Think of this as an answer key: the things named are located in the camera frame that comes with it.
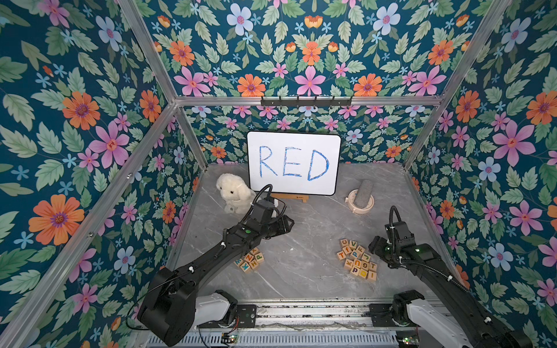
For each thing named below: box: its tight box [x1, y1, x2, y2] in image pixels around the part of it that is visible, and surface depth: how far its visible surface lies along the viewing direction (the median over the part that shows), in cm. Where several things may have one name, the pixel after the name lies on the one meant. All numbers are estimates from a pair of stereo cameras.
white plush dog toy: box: [216, 173, 257, 215], surface depth 89 cm
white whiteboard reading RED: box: [246, 131, 342, 196], surface depth 97 cm
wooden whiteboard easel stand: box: [271, 192, 310, 203], surface depth 103 cm
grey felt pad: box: [353, 179, 374, 209], surface depth 102 cm
